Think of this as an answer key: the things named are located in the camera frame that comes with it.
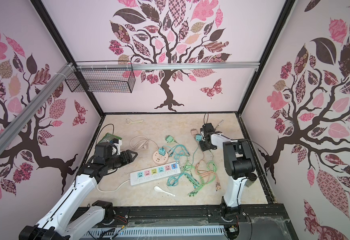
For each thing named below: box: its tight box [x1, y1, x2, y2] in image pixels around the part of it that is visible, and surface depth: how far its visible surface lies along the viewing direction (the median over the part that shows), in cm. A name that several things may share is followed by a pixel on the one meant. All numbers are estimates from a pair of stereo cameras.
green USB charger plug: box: [165, 135, 175, 143], surface depth 105 cm
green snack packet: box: [98, 132, 123, 144], surface depth 106 cm
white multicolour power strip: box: [129, 162, 181, 186], surface depth 87 cm
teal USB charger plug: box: [158, 146, 166, 156], surface depth 92 cm
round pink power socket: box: [152, 150, 169, 165], surface depth 94 cm
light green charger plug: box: [195, 134, 203, 142], surface depth 105 cm
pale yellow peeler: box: [125, 118, 144, 125], surface depth 116 cm
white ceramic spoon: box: [154, 186, 176, 197], surface depth 84 cm
